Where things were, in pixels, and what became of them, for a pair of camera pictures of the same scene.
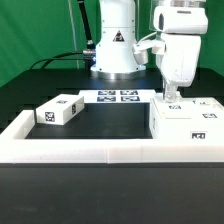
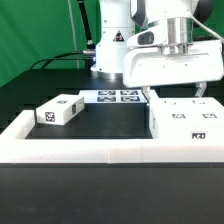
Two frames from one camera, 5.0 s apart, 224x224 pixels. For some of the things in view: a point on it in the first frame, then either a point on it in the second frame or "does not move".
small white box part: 60,109 does not move
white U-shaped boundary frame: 15,148 does not move
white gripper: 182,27 → 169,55
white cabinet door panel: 204,109 does not move
